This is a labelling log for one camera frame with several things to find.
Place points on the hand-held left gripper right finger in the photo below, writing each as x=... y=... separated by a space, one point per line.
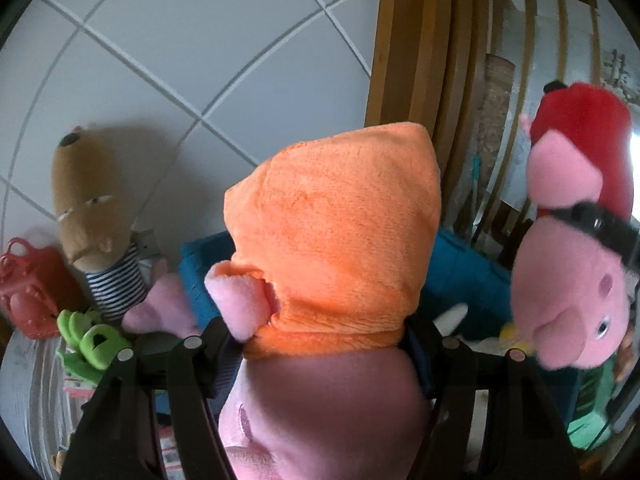
x=422 y=360

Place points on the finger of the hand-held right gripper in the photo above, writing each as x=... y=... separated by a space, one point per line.
x=600 y=222

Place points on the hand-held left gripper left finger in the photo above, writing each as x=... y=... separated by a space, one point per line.
x=227 y=365

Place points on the pink pig plush red dress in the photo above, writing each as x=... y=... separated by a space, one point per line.
x=570 y=290

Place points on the blue plastic crate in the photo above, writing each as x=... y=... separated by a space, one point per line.
x=465 y=275

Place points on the pink pig plush orange dress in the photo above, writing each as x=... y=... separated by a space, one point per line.
x=325 y=240

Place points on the teal plush toy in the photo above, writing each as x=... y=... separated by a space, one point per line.
x=595 y=400

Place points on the pink plush toy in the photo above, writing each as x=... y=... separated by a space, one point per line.
x=165 y=305

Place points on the yellow duck plush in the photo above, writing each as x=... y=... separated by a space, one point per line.
x=512 y=337

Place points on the wooden chair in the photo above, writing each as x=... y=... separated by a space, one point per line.
x=505 y=230

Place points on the red and white box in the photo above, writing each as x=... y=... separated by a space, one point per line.
x=167 y=460

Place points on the green frog plush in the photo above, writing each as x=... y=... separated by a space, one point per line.
x=95 y=345

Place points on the rolled patterned mat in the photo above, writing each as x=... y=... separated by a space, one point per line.
x=495 y=110

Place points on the wooden slatted screen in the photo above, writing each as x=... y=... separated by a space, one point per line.
x=545 y=35

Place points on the striped bed sheet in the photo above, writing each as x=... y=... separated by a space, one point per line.
x=30 y=410

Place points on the red bear handbag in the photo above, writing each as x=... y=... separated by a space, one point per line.
x=35 y=290

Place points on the brown plush with striped shirt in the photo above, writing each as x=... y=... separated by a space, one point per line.
x=90 y=210

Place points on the wall coat hanger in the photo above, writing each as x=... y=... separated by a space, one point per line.
x=617 y=70

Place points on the wide wooden frame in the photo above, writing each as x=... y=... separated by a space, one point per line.
x=420 y=60

